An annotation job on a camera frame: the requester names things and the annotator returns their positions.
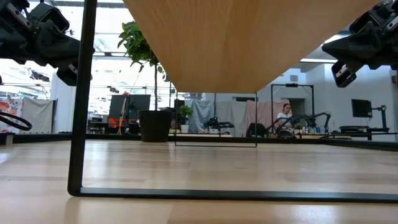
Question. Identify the white hanging cloth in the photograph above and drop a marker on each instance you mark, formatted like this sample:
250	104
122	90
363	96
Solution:
37	115

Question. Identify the small white pot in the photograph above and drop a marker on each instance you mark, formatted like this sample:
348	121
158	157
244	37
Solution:
184	128

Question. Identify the pink hanging cloth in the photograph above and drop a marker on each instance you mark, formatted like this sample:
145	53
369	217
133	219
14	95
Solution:
264	112

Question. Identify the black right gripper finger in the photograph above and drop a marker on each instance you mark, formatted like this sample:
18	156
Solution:
357	53
357	36

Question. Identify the wooden tray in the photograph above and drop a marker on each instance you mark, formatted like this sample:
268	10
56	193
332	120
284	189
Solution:
248	46

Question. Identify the black metal table frame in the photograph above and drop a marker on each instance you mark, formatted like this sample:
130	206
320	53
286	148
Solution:
93	137

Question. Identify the black computer monitor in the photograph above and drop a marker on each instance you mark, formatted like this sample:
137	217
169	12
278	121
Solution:
361	108

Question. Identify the black plant pot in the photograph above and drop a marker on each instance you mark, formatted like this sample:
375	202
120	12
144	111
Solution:
155	126

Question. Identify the tall black stand frame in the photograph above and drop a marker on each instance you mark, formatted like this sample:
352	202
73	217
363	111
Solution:
292	85

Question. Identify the black chair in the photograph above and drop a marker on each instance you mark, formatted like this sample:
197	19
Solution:
256	130

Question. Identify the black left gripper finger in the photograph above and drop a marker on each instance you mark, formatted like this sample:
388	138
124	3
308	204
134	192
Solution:
60	39
62	57

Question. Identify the grey-blue hanging cloth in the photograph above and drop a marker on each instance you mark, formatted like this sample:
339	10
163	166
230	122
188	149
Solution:
200	112

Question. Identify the green leafy plant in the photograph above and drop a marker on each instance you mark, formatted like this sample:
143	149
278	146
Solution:
136	46

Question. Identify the floral hanging cloth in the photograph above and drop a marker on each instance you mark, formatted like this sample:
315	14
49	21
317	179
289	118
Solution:
9	113

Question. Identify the black screen panels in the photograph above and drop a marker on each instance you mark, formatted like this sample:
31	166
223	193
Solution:
140	105

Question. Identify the background black robot arm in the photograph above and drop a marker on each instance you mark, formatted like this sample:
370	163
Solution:
217	124
311	118

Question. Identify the person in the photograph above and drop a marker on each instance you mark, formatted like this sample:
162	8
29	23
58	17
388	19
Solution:
284	115

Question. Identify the small green plant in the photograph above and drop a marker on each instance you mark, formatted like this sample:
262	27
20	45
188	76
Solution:
186	111

